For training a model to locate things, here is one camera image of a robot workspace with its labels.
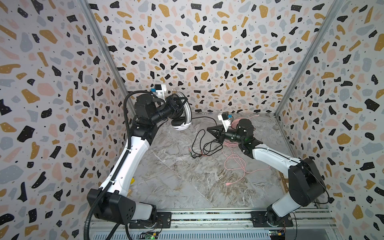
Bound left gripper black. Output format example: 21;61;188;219
151;97;188;126

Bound black headphone cable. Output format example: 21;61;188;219
188;116;224;159

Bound white black headphones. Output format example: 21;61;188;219
171;92;192;131

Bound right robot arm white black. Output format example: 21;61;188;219
207;119;327;227

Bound pink headphones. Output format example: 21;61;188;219
231;115;260;129

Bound wooden checkerboard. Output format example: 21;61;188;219
277;171;289;194

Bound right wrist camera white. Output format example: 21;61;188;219
218;112;233;132

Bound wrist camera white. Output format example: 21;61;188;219
218;112;233;132
151;84;168;100

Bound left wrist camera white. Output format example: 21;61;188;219
151;84;168;100

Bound pink headphone cable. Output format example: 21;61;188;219
221;139;271;186

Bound left corner aluminium post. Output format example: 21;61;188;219
78;0;128;98

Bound corner aluminium post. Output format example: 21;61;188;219
274;0;343;120
78;0;128;98

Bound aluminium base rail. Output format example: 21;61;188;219
90;208;342;240

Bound right corner aluminium post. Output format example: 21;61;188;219
274;0;343;120

